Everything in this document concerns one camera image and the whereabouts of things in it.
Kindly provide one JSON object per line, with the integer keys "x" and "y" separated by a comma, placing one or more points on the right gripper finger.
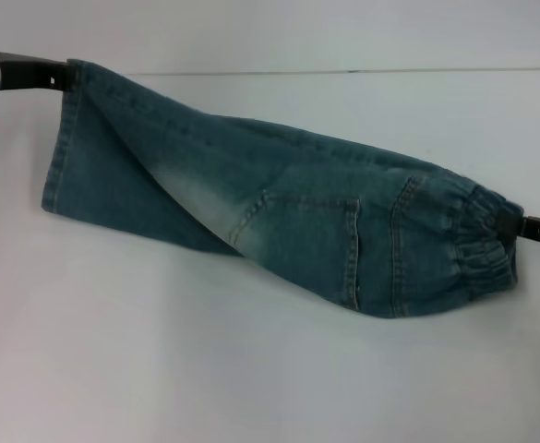
{"x": 512, "y": 225}

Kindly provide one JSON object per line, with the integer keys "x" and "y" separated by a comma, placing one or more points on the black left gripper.
{"x": 29, "y": 73}

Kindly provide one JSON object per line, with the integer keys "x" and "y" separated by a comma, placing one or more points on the blue denim shorts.
{"x": 297, "y": 231}

